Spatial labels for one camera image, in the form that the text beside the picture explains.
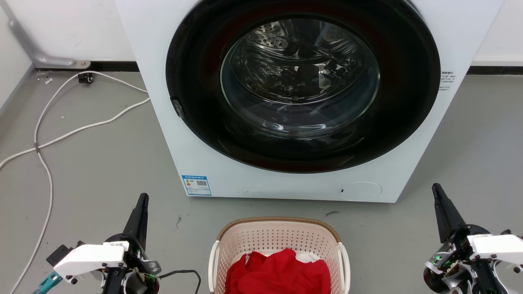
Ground beige plastic laundry basket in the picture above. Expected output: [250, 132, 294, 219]
[208, 217, 351, 294]

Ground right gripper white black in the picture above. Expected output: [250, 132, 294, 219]
[423, 183, 523, 294]

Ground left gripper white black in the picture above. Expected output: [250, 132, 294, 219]
[53, 193, 162, 294]

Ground blue energy label sticker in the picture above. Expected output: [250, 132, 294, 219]
[181, 175, 212, 196]

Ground red garment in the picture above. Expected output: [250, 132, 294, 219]
[225, 248, 331, 294]

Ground grey wall pipe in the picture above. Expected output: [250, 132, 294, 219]
[0, 0, 92, 69]

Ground black round washer door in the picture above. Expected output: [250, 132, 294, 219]
[165, 0, 441, 174]

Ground round white filter cover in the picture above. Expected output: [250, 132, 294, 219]
[339, 182, 383, 201]

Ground white front-load washing machine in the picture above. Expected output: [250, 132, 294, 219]
[114, 0, 505, 203]

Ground steel washer drum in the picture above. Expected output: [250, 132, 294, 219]
[220, 17, 381, 140]

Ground white looping power cable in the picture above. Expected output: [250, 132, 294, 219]
[8, 71, 150, 294]

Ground white floor cable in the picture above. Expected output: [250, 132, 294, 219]
[0, 96, 151, 170]

